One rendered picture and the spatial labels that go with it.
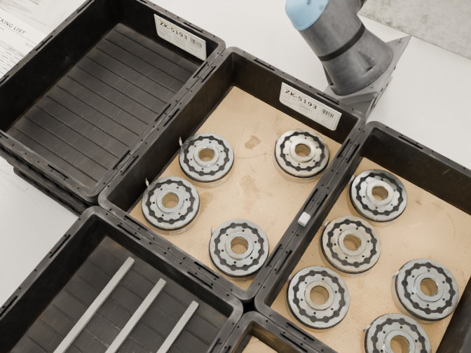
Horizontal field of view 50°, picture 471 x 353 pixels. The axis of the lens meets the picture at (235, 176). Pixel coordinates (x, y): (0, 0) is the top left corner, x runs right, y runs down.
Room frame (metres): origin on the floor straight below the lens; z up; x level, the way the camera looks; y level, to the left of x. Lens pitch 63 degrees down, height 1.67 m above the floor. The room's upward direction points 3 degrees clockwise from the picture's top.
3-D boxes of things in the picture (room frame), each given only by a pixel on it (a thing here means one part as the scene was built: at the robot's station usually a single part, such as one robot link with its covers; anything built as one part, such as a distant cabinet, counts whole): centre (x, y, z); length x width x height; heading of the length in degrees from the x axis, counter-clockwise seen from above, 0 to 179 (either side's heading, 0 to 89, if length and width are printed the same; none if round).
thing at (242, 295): (0.41, 0.00, 0.92); 0.40 x 0.30 x 0.02; 149
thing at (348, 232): (0.29, -0.20, 0.86); 0.05 x 0.05 x 0.01
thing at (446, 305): (0.22, -0.32, 0.86); 0.10 x 0.10 x 0.01
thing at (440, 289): (0.22, -0.32, 0.86); 0.05 x 0.05 x 0.01
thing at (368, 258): (0.29, -0.20, 0.86); 0.10 x 0.10 x 0.01
